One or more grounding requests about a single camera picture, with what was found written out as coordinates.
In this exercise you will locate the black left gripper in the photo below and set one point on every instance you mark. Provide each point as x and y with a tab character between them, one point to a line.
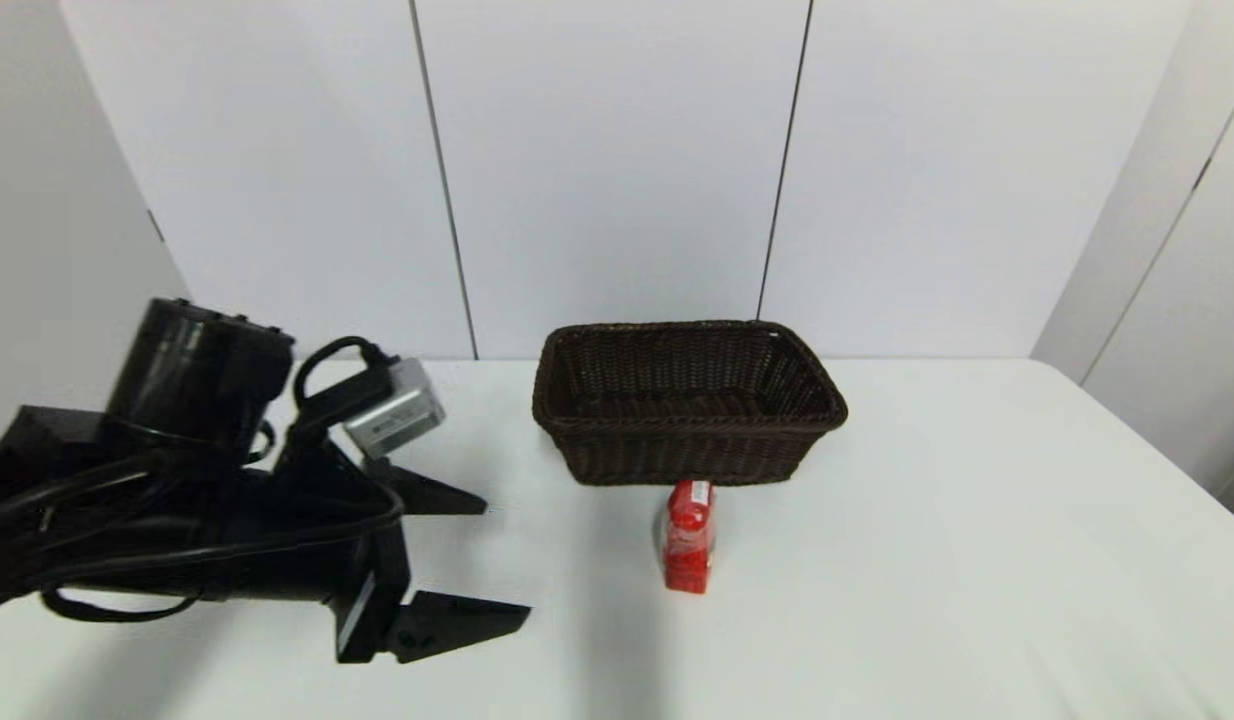
367	560

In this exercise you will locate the red snack packet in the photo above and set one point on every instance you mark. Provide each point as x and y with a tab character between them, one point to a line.
689	560

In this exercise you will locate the dark brown wicker basket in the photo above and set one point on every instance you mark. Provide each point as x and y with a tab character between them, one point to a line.
687	450

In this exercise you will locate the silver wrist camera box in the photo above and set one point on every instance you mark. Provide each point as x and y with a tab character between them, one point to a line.
397	415

